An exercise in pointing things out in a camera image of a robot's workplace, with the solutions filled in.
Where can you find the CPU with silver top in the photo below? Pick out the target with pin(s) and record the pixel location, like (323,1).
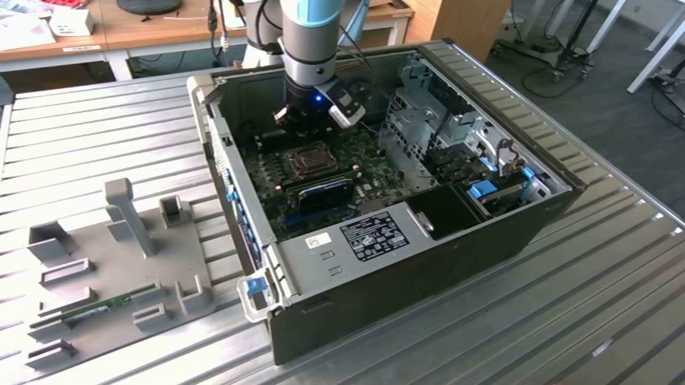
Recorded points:
(312,158)

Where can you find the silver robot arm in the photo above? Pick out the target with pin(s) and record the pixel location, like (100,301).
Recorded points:
(309,48)

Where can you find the CPU socket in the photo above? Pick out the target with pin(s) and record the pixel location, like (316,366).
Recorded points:
(316,175)

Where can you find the blue expansion slot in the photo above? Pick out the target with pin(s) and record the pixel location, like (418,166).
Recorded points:
(295,220)

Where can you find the silver metal drive cage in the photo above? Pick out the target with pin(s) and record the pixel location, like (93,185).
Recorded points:
(410,122)

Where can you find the green motherboard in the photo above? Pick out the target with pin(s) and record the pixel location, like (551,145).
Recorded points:
(375,176)

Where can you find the blue card retainer clip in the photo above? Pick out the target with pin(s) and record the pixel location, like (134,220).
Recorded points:
(229,196)

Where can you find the wooden desk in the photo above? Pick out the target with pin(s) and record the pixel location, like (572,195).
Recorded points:
(160,28)

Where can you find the wooden cabinet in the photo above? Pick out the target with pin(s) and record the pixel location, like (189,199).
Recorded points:
(464,24)

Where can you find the black round object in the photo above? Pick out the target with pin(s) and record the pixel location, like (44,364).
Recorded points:
(146,6)

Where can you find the blue disk carrier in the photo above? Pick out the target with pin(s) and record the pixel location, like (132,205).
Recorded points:
(482,188)

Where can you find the silver power supply unit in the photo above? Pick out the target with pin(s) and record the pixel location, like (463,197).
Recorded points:
(316,264)

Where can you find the dark wheeled base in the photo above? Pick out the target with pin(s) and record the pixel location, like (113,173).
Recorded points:
(526,48)

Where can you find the hard disk drive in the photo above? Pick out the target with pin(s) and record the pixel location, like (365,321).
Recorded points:
(506,198)

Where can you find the blue plastic clip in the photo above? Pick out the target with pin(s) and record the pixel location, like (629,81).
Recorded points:
(527,173)

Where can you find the blue case latch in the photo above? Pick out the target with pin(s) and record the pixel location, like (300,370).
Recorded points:
(252,286)

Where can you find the white cardboard box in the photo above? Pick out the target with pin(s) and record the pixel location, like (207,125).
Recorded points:
(72,22)

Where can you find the dark open PC case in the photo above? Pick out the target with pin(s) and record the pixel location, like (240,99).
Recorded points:
(402,288)

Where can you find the red patterned object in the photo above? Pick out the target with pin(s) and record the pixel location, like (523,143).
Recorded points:
(64,3)

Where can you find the black wheeled stand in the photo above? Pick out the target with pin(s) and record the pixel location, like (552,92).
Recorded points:
(578,51)

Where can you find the grey parts rack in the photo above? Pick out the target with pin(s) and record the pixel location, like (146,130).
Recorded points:
(122,272)

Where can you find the white table leg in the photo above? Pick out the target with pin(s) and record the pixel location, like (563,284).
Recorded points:
(607,26)

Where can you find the green RAM stick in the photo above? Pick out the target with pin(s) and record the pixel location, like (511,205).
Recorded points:
(90,309)

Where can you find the white table sticker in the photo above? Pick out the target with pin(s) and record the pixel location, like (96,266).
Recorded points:
(602,347)

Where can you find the white table frame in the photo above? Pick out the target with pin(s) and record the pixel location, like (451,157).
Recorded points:
(651,66)

